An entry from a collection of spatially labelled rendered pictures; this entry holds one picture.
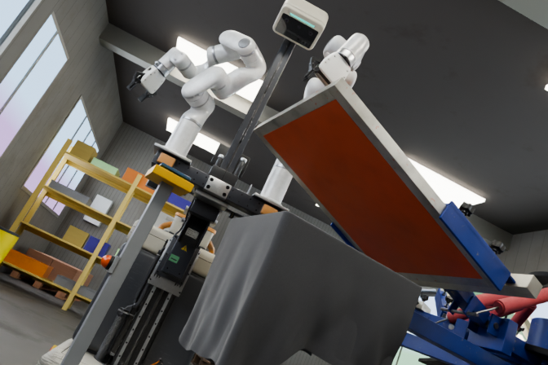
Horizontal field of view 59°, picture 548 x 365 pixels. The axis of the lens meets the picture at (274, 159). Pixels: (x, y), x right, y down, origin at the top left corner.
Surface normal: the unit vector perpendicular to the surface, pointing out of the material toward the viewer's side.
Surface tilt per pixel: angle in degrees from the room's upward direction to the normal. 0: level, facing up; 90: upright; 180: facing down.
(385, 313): 89
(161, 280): 90
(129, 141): 90
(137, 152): 90
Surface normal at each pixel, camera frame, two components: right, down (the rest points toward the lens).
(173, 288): 0.25, -0.25
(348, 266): 0.42, -0.10
